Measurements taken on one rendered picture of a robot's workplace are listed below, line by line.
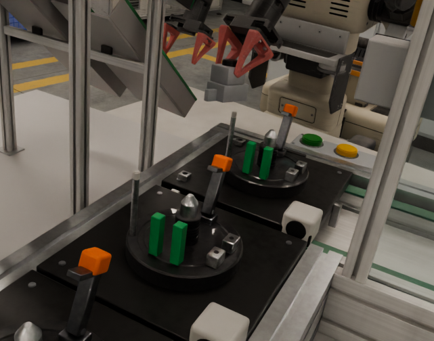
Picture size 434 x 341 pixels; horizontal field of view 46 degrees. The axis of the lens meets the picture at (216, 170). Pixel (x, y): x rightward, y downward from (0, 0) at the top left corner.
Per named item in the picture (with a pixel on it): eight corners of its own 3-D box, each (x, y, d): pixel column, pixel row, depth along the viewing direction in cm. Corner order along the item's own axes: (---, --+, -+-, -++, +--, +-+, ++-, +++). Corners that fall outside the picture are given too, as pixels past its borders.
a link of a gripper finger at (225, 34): (227, 64, 85) (255, 19, 86) (198, 57, 89) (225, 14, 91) (246, 87, 90) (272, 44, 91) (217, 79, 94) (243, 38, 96)
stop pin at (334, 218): (330, 222, 81) (335, 200, 79) (337, 224, 80) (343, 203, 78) (327, 225, 80) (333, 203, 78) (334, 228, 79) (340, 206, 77)
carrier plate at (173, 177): (228, 143, 97) (229, 132, 96) (350, 182, 89) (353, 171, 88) (160, 191, 78) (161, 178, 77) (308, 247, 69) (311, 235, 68)
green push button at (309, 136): (304, 140, 103) (306, 131, 102) (323, 146, 101) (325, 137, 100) (297, 146, 99) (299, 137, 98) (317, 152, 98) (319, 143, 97)
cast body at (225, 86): (229, 95, 95) (234, 57, 92) (247, 101, 92) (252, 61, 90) (196, 98, 89) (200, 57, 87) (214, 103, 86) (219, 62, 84)
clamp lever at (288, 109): (274, 147, 87) (288, 104, 86) (285, 150, 86) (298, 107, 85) (268, 146, 83) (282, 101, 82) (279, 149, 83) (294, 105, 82)
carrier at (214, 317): (154, 195, 77) (160, 118, 71) (305, 254, 68) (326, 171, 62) (35, 281, 57) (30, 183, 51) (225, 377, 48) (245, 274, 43)
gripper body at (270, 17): (263, 28, 84) (285, -8, 86) (220, 20, 91) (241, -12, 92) (279, 51, 89) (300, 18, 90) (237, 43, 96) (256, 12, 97)
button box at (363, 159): (294, 158, 107) (300, 131, 104) (395, 191, 99) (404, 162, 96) (283, 170, 101) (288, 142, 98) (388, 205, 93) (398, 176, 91)
